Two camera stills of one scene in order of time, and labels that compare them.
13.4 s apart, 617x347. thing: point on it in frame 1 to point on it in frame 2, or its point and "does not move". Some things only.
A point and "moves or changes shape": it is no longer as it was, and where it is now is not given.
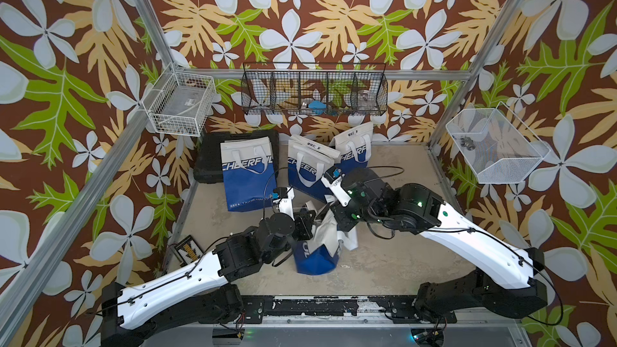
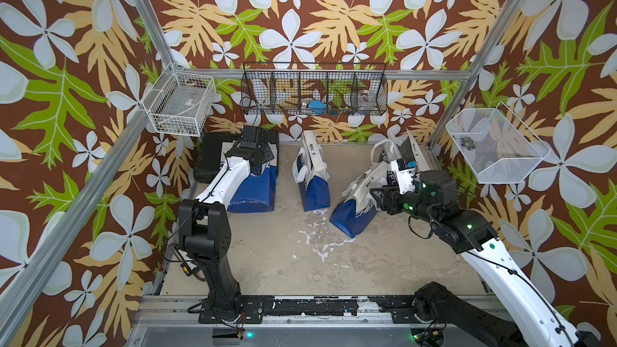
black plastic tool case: x=208 y=166 does not move
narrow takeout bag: x=307 y=161 moves or changes shape
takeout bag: x=319 y=254 to x=384 y=153
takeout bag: x=355 y=148 moves or changes shape
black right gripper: x=338 y=213 to x=390 y=192
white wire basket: x=178 y=104 does not move
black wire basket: x=314 y=88 does not move
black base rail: x=401 y=309 does not move
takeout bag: x=249 y=173 does not move
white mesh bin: x=499 y=146 does not move
